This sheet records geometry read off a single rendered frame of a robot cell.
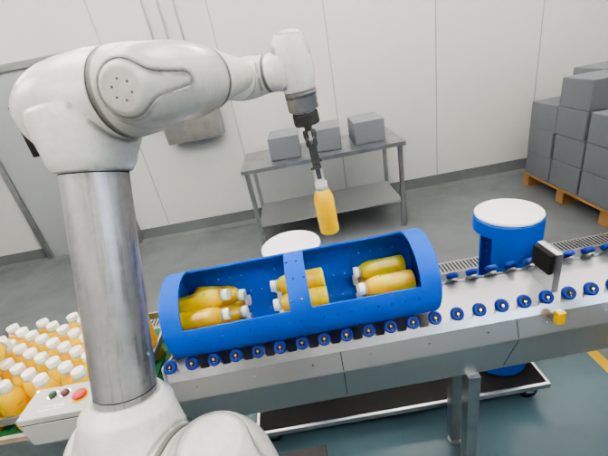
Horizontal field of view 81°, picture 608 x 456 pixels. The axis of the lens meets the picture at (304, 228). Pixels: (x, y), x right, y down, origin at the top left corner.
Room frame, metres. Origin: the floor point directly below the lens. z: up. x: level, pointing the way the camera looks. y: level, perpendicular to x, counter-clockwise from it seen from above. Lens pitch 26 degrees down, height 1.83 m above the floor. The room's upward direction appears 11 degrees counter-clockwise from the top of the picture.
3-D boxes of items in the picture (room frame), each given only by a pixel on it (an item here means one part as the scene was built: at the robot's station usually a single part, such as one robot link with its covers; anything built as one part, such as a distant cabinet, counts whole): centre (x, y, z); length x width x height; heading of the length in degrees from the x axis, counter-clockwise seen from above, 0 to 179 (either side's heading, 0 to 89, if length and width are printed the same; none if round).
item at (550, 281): (1.00, -0.81, 1.00); 0.10 x 0.04 x 0.15; 179
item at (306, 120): (1.08, -0.07, 1.62); 0.08 x 0.07 x 0.09; 177
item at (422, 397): (1.44, -0.32, 0.08); 1.50 x 0.52 x 0.15; 89
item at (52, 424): (0.73, 0.73, 1.05); 0.20 x 0.10 x 0.10; 89
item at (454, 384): (1.08, -0.52, 0.31); 0.06 x 0.06 x 0.63; 89
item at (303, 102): (1.08, -0.06, 1.69); 0.09 x 0.09 x 0.06
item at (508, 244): (1.39, -0.91, 0.59); 0.28 x 0.28 x 0.88
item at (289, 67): (1.08, -0.05, 1.80); 0.13 x 0.11 x 0.16; 68
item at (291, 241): (1.47, 0.08, 1.03); 0.28 x 0.28 x 0.01
